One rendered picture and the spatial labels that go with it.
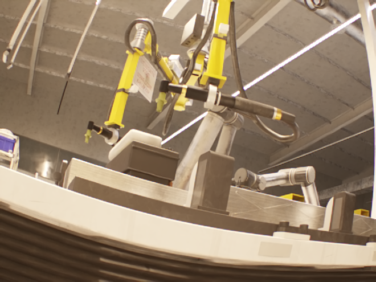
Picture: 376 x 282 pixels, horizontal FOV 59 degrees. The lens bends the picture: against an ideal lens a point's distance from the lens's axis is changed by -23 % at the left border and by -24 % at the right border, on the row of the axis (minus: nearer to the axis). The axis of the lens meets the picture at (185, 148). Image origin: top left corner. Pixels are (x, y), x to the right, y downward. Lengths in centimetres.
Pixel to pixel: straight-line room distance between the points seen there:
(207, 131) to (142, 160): 171
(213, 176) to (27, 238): 55
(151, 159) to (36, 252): 51
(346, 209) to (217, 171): 47
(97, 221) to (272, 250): 40
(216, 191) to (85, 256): 43
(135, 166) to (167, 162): 10
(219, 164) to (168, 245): 23
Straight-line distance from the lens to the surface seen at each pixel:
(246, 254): 89
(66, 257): 112
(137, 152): 125
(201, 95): 143
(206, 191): 90
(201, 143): 292
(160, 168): 126
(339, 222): 118
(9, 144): 411
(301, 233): 99
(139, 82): 251
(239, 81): 182
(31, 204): 76
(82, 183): 82
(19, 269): 111
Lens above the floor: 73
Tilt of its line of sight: 17 degrees up
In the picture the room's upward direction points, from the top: 10 degrees clockwise
